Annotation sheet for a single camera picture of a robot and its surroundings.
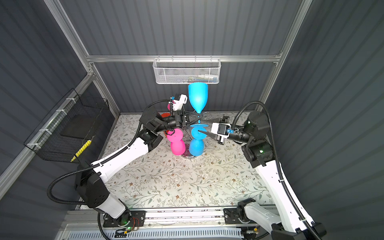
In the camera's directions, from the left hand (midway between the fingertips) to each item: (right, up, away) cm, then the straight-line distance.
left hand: (202, 117), depth 57 cm
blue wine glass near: (-2, -13, +16) cm, 21 cm away
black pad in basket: (-63, -3, +18) cm, 66 cm away
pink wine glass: (-12, -8, +12) cm, 19 cm away
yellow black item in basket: (-55, -12, +14) cm, 58 cm away
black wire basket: (-66, -10, +7) cm, 68 cm away
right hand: (0, -3, -2) cm, 4 cm away
